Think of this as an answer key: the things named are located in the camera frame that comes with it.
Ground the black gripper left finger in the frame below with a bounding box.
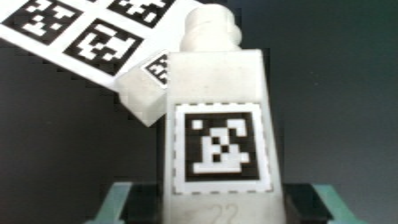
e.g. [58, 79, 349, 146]
[87, 182, 159, 224]

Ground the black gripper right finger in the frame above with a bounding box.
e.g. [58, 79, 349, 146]
[284, 183, 355, 224]

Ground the white leg with tag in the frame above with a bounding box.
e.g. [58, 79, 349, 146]
[161, 4, 286, 224]

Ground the white leg near marker sheet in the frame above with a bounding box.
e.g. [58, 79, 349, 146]
[115, 50, 168, 126]

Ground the white marker sheet with tags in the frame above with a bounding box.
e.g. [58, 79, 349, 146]
[0, 0, 200, 88]

